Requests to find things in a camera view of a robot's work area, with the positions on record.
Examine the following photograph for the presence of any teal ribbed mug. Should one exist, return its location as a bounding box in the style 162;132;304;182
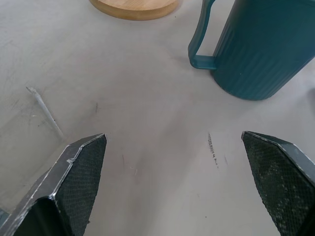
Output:
188;0;315;101

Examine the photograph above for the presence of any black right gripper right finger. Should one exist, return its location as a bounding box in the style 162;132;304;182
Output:
240;130;315;236

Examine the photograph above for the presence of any round wooden coaster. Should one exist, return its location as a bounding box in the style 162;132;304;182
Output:
89;0;179;21

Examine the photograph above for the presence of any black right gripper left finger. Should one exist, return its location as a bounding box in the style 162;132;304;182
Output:
0;133;108;236

